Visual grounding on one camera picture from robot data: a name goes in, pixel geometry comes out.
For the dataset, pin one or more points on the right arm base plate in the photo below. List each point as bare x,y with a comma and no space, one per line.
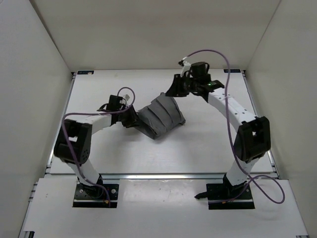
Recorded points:
222,198

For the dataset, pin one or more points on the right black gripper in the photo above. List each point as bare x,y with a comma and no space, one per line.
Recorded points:
175,90

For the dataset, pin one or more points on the left corner label sticker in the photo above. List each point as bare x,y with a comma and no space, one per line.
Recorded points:
85,72

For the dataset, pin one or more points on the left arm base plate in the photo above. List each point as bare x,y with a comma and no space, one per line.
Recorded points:
88,197

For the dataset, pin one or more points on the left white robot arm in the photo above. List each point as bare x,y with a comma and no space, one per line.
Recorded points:
73,144

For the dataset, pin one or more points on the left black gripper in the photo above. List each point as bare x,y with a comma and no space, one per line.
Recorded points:
133,119

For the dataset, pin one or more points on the grey pleated skirt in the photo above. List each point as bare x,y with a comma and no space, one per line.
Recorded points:
160,117

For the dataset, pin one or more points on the right corner label sticker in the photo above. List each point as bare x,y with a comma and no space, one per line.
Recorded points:
232,71

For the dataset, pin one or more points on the corner label sticker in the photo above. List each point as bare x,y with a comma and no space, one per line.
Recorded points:
232,71
85,72

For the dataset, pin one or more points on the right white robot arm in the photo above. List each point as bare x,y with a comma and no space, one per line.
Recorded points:
252,139

